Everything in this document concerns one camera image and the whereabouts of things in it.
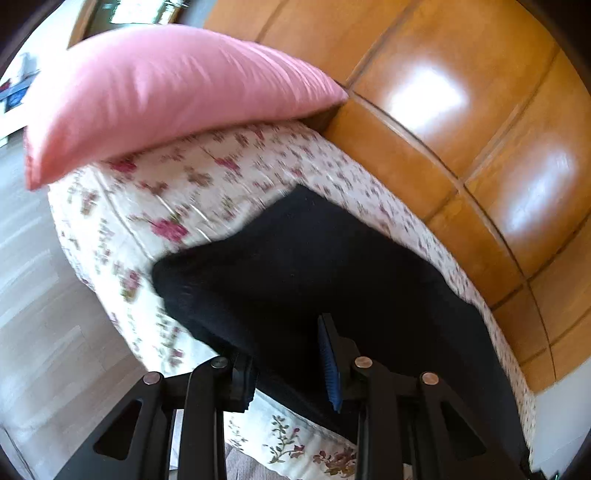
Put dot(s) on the bed with floral sheet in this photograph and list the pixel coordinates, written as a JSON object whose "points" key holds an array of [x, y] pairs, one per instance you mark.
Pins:
{"points": [[184, 194]]}

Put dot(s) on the pink pillow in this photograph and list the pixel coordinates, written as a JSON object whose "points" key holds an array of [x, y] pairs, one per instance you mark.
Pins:
{"points": [[161, 97]]}

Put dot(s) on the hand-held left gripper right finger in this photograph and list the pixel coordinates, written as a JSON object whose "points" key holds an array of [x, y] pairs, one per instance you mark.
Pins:
{"points": [[330, 360]]}

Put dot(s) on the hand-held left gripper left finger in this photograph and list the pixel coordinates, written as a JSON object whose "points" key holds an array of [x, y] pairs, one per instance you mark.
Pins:
{"points": [[245, 383]]}

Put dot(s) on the black pants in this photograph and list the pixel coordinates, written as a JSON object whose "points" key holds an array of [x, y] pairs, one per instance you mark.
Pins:
{"points": [[300, 267]]}

